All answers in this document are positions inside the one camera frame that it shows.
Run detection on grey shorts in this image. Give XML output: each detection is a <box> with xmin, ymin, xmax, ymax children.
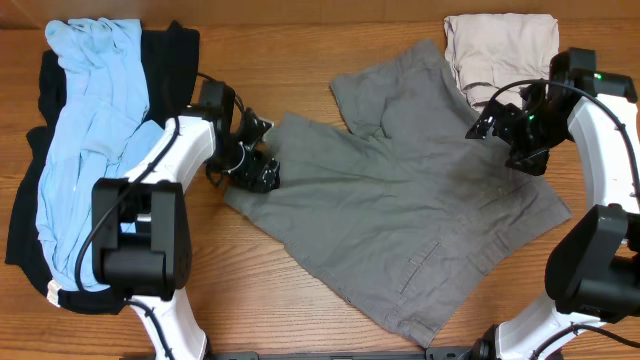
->
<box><xmin>225</xmin><ymin>40</ymin><xmax>571</xmax><ymax>346</ymax></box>

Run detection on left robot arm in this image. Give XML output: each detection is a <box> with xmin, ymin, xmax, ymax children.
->
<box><xmin>80</xmin><ymin>77</ymin><xmax>280</xmax><ymax>359</ymax></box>

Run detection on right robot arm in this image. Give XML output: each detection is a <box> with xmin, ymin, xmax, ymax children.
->
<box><xmin>426</xmin><ymin>48</ymin><xmax>639</xmax><ymax>360</ymax></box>

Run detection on folded beige shorts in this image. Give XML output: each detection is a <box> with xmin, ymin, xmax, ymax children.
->
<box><xmin>444</xmin><ymin>13</ymin><xmax>559</xmax><ymax>112</ymax></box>

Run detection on black garment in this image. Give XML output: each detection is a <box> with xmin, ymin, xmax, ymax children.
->
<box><xmin>5</xmin><ymin>21</ymin><xmax>200</xmax><ymax>315</ymax></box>

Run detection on light blue garment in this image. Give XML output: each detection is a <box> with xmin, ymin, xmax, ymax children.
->
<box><xmin>36</xmin><ymin>18</ymin><xmax>163</xmax><ymax>292</ymax></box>

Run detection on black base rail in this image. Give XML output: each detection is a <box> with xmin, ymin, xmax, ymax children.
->
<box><xmin>205</xmin><ymin>347</ymin><xmax>472</xmax><ymax>360</ymax></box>

